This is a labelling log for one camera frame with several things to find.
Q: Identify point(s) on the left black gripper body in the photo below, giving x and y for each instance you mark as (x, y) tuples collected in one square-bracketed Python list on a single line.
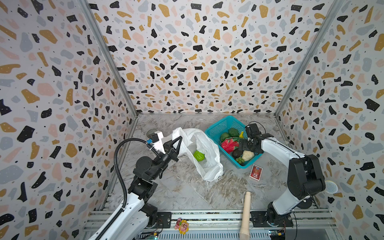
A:
[(160, 162)]

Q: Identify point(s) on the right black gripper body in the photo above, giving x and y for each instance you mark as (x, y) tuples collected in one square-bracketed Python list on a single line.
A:
[(250, 144)]

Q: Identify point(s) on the cream white fruit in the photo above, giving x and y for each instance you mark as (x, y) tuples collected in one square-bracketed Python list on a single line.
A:
[(247, 155)]

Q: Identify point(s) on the white plastic bag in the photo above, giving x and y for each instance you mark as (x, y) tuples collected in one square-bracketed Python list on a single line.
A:
[(200, 150)]

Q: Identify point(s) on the red dragon fruit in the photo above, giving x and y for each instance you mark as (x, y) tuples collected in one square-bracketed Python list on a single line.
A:
[(229, 145)]

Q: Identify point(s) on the light green round fruit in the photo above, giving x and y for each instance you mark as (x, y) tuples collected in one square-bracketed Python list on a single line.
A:
[(199, 156)]

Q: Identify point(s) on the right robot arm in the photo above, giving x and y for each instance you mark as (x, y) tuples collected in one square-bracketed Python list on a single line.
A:
[(305, 178)]

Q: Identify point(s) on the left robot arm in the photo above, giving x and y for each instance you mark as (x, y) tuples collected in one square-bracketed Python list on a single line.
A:
[(135, 214)]

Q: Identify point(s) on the green grapes bunch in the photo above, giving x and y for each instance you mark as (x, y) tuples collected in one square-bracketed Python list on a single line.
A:
[(240, 161)]

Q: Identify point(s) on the dark green avocado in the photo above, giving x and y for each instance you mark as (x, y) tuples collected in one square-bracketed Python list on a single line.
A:
[(233, 132)]

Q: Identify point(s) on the red card box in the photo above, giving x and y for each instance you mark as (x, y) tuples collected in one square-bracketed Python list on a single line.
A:
[(256, 172)]

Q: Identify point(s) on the green lime fruit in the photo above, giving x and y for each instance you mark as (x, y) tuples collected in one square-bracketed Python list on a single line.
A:
[(224, 136)]

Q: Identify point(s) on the teal plastic basket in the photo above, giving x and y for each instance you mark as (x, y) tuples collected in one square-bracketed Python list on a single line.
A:
[(214, 132)]

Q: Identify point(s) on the pink yellow flower toy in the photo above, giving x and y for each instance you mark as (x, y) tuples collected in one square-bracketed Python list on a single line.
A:
[(182, 226)]

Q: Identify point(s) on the white mesh strainer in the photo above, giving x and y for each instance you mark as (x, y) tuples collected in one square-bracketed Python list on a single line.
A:
[(331, 187)]

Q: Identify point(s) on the beige wooden rolling pin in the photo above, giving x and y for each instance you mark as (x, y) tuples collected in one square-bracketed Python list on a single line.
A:
[(244, 233)]

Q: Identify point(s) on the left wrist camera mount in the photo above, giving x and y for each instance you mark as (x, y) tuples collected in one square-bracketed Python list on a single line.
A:
[(155, 141)]

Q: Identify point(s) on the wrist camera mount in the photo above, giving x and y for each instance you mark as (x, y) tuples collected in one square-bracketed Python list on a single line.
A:
[(155, 141), (252, 130)]

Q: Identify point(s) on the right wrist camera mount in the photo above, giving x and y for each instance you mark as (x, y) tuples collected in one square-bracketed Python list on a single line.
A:
[(252, 130)]

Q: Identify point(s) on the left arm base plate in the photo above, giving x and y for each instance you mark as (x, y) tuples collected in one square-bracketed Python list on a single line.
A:
[(159, 220)]

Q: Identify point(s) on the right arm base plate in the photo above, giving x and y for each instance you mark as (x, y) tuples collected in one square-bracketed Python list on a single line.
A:
[(264, 219)]

